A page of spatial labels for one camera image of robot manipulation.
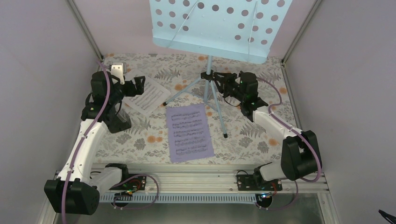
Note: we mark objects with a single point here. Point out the light blue music stand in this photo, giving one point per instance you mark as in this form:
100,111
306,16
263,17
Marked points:
242,30

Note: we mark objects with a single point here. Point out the floral patterned table mat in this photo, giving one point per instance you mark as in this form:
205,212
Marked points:
235,139

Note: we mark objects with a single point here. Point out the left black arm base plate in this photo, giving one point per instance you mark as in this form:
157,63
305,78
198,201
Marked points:
131,186

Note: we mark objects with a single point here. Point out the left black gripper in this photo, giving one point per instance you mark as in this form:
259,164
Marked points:
132,92

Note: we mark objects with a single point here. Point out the black object at corner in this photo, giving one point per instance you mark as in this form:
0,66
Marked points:
388,217

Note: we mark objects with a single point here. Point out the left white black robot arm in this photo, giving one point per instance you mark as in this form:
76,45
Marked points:
74,191

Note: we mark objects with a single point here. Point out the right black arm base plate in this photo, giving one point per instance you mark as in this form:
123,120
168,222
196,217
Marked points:
247,182

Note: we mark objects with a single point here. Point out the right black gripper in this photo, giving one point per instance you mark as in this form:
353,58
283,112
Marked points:
228,78

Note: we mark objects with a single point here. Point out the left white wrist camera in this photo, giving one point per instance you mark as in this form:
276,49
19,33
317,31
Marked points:
119,70

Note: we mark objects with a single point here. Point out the white sheet music paper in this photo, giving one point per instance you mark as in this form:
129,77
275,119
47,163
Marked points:
153,96

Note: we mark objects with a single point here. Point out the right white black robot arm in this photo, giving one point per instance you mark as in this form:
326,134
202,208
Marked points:
300,156

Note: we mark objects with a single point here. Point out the aluminium mounting rail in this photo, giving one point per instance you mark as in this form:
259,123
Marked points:
166,183

